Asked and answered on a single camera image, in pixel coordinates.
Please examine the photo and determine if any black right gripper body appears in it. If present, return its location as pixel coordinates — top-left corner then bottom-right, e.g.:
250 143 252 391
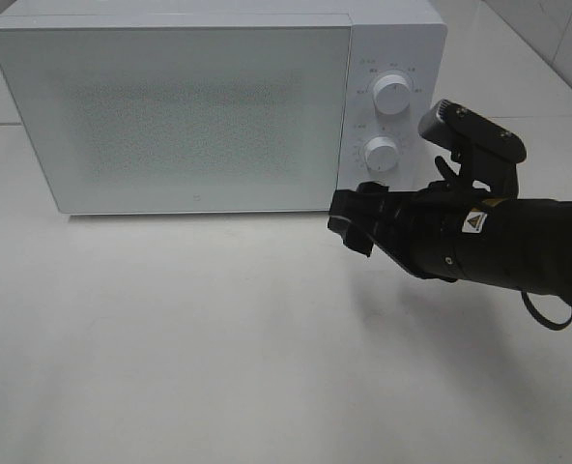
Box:
386 155 518 283

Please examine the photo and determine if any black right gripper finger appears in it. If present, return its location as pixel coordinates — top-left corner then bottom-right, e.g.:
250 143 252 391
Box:
328 216 402 259
329 183 397 222

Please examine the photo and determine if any round white door button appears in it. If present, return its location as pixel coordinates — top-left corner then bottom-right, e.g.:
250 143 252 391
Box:
357 182 378 194

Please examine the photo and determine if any white timer knob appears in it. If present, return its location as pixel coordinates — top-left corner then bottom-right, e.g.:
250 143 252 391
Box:
363 136 400 173

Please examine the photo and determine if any white microwave door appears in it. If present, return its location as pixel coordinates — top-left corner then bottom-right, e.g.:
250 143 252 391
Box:
0 27 350 215

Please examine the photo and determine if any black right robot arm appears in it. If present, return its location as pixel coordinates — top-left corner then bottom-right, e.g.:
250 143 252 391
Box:
328 157 572 330

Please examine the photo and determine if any upper white control knob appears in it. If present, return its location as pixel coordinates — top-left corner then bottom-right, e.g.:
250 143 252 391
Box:
370 70 413 116

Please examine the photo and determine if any white microwave oven body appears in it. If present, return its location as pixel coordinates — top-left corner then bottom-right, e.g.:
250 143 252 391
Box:
0 1 447 192

